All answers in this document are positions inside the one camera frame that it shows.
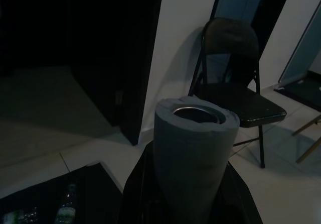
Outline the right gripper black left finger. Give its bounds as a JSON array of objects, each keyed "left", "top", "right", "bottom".
[{"left": 117, "top": 143, "right": 167, "bottom": 224}]

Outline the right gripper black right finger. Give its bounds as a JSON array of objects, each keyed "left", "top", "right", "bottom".
[{"left": 210, "top": 158, "right": 264, "bottom": 224}]

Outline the broom with grey foam grip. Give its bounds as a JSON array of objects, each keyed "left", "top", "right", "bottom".
[{"left": 153, "top": 95, "right": 240, "bottom": 224}]

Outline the black floor mat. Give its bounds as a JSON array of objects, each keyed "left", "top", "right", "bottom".
[{"left": 0, "top": 161, "right": 126, "bottom": 224}]

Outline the clear bottle green label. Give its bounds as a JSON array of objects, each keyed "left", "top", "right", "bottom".
[{"left": 54, "top": 182, "right": 78, "bottom": 224}]

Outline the wooden chair leg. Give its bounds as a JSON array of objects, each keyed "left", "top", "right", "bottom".
[{"left": 292, "top": 115, "right": 321, "bottom": 163}]

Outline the black folding chair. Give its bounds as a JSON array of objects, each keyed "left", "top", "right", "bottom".
[{"left": 188, "top": 17, "right": 288, "bottom": 169}]

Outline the clear bottle purple label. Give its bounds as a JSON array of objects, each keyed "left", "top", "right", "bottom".
[{"left": 0, "top": 206, "right": 40, "bottom": 224}]

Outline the small dark door mat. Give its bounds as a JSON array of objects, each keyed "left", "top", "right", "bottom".
[{"left": 274, "top": 82, "right": 321, "bottom": 109}]

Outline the black cabinet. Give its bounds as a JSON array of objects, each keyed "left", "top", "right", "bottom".
[{"left": 70, "top": 0, "right": 166, "bottom": 146}]

